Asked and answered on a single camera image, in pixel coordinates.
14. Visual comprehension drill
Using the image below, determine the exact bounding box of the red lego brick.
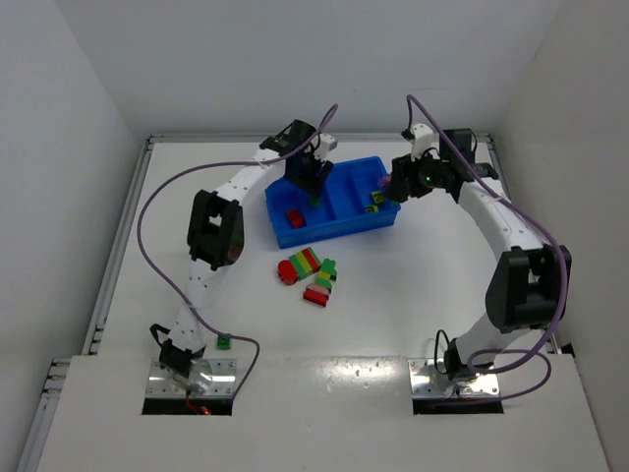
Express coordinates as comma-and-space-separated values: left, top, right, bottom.
286, 208, 306, 229

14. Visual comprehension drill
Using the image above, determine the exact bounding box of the small green lego brick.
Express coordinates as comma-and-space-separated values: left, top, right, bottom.
215, 335, 232, 350

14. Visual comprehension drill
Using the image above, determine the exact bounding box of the purple green lego stack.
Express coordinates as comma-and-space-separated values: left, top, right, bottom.
377, 174, 391, 189

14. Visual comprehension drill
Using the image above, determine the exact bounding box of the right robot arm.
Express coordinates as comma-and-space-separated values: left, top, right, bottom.
384, 123, 571, 380

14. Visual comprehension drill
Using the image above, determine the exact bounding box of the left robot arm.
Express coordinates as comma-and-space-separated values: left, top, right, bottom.
151, 120, 337, 380

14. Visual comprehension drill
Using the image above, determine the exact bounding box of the blue divided plastic bin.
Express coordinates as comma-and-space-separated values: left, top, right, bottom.
264, 156, 401, 249

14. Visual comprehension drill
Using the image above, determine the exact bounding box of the red green striped lego stack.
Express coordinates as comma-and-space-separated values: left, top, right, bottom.
277, 247, 321, 285

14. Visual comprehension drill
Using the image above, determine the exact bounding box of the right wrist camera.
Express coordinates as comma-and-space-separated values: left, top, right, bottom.
401, 123, 433, 160

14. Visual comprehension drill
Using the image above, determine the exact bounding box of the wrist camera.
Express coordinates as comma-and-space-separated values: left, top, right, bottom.
313, 133, 338, 161
401, 123, 433, 160

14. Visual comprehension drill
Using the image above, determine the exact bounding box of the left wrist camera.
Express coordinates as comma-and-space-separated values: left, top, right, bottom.
313, 133, 338, 161

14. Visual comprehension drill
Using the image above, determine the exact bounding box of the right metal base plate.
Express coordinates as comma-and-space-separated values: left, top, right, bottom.
408, 358, 500, 400

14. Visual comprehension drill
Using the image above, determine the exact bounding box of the metal base plate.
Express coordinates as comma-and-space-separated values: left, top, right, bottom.
408, 358, 500, 400
145, 358, 237, 399

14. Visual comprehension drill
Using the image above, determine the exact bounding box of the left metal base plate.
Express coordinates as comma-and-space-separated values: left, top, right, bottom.
145, 358, 237, 399

